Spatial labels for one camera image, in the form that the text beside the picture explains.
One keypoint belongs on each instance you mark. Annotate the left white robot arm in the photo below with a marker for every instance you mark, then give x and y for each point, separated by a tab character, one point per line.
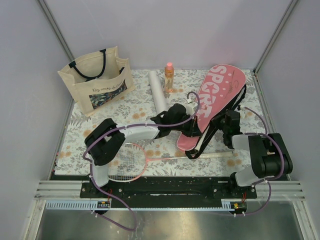
113	151

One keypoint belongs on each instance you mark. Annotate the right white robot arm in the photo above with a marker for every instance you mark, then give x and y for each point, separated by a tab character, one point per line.
269	156

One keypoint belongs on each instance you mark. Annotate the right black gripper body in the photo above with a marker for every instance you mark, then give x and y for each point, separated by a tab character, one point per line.
218	121

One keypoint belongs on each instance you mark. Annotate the beige canvas tote bag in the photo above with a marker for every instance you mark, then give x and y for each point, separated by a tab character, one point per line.
97	79

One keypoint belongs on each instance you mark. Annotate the white shuttlecock tube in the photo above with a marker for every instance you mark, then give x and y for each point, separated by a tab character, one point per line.
157	92

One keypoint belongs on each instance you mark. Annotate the pink racket cover bag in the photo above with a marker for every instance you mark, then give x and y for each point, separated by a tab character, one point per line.
222	89

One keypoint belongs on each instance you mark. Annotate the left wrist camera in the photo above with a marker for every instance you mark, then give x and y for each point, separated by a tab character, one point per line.
191	106

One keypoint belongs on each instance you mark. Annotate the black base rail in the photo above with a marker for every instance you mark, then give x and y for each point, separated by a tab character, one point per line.
171	187

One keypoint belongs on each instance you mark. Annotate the floral table mat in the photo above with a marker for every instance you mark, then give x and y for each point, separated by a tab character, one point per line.
138	106

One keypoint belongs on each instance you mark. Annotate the white cable duct strip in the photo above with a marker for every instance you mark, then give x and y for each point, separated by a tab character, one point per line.
160	203

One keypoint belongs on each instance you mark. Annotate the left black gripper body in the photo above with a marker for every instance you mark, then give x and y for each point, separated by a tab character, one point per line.
187	128

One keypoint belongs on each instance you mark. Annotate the pink racket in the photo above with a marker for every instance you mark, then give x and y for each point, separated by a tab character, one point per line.
155	160

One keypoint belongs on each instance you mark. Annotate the orange drink bottle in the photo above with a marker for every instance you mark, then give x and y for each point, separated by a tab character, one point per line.
169	77

